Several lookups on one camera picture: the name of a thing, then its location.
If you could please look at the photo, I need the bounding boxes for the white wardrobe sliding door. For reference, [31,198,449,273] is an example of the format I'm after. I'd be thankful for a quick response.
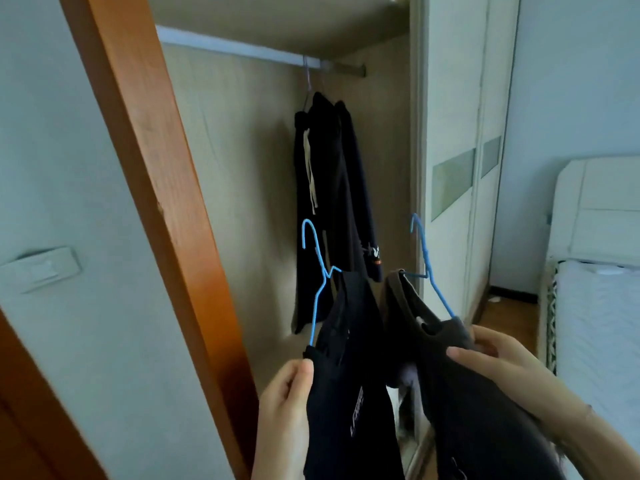
[409,0,491,325]

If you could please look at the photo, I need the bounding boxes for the black shorts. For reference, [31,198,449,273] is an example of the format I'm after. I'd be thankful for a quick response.
[292,92,369,335]

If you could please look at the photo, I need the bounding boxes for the grey quilted mattress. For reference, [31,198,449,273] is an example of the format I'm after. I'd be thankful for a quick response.
[547,259,640,471]

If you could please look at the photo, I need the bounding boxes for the beige shelf board white edge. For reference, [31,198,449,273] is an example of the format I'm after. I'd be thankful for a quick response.
[147,0,411,61]

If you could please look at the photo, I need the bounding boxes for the grey cat t-shirt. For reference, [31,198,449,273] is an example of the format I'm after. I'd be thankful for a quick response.
[382,268,566,480]

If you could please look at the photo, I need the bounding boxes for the person's left hand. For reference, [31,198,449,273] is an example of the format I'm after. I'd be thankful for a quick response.
[251,358,315,480]

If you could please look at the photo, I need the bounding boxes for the metal wardrobe rail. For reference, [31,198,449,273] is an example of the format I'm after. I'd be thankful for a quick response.
[155,25,367,78]

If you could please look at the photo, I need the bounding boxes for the navy shorts with print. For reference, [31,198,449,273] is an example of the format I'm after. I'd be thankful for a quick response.
[335,100,385,283]

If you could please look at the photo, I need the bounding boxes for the blue wire hanger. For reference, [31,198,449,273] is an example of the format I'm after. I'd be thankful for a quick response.
[301,218,343,348]
[402,213,457,319]

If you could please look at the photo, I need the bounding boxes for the white light switch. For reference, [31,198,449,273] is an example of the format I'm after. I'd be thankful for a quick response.
[0,247,83,295]

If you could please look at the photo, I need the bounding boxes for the white sliding door glass strip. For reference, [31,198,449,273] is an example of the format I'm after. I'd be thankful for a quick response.
[467,0,521,315]

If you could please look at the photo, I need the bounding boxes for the black Li-Ning t-shirt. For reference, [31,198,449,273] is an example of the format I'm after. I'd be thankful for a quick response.
[302,270,406,480]

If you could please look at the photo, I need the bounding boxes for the pale lilac wire hanger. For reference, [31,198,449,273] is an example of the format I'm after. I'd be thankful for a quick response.
[299,55,317,115]

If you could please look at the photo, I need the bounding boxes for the person's right hand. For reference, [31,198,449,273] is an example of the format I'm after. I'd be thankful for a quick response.
[445,324,593,445]

